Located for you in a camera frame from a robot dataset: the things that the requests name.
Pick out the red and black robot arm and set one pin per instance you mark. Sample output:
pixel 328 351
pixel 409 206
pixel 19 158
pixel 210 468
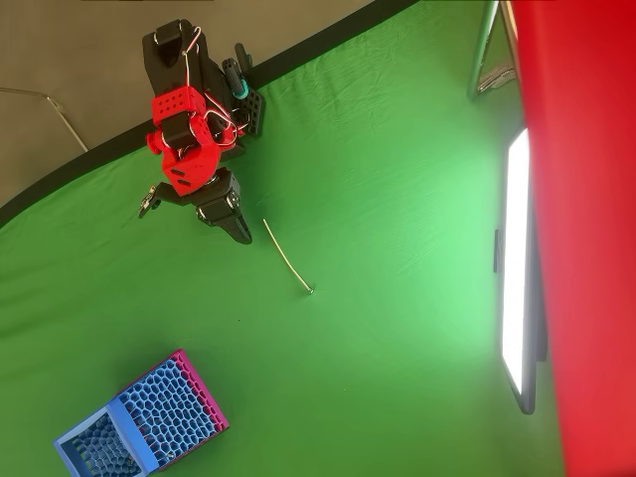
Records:
pixel 174 104

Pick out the blue and pink honeycomb bin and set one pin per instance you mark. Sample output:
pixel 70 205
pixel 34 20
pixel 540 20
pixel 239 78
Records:
pixel 169 402

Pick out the thin grey metal rod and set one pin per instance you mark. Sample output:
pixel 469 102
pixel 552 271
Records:
pixel 64 119

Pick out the green cloth with black edge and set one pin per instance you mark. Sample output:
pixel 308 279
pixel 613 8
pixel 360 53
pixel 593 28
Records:
pixel 348 199

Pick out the red smooth cover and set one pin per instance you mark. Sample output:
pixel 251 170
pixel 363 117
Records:
pixel 596 248

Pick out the chrome tube stand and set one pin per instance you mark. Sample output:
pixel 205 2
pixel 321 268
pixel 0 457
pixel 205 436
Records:
pixel 479 59

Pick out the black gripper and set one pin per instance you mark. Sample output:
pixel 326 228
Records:
pixel 220 198

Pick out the black LED light panel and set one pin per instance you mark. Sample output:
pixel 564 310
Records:
pixel 517 248

